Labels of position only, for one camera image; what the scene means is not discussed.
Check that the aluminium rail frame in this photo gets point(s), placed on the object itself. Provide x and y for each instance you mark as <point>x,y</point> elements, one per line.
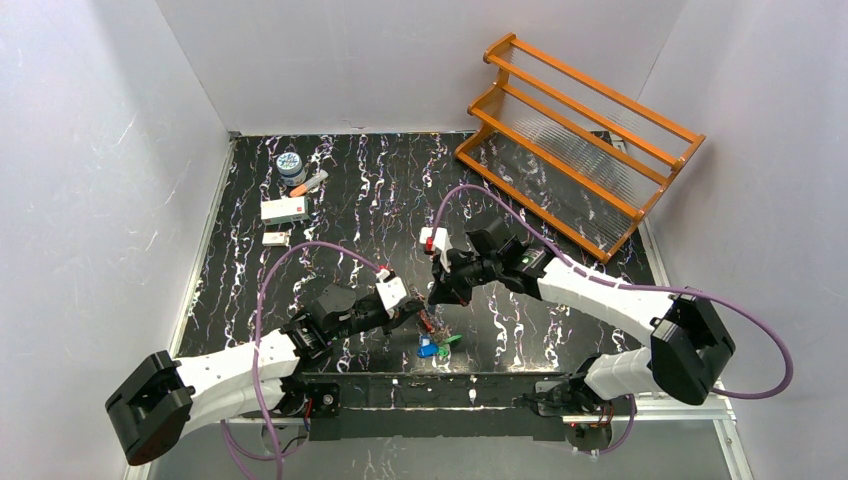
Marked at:
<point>465,426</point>

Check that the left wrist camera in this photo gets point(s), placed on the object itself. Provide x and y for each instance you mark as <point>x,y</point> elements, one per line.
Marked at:
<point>391,289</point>

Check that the white medicine box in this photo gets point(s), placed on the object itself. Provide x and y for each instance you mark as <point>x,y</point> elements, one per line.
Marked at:
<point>284,210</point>

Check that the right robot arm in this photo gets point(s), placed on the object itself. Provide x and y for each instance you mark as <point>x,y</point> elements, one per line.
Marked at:
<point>684,344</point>

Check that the orange and white tube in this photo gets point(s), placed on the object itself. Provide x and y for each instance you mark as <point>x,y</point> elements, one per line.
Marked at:
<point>309,184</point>

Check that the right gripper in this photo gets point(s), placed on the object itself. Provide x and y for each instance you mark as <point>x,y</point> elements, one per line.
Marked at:
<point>448,281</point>

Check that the small white flat box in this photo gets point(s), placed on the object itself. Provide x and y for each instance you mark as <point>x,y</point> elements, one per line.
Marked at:
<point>276,239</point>

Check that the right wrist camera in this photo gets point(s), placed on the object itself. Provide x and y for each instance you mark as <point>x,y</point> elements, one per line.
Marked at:
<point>436,241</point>

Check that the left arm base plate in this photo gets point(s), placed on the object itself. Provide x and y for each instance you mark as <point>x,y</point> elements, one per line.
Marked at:
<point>307,400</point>

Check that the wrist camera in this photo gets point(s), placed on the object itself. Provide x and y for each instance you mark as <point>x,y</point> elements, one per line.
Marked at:
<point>436,241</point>
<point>391,289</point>

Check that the keyring with coloured key tags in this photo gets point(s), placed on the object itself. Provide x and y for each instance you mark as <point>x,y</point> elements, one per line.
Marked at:
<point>434,340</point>

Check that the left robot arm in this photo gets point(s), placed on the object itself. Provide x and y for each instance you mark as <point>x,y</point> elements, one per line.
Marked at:
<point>164,398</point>

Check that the orange wooden shelf rack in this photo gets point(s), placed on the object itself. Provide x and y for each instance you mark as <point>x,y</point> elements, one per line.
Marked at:
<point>583,157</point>

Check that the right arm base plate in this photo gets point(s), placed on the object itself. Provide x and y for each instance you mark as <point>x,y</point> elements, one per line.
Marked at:
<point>562,397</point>

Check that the round blue-white jar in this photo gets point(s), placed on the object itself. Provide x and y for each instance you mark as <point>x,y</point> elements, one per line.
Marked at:
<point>291,169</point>

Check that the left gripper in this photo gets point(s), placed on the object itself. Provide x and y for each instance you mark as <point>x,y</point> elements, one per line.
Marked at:
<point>407,307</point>

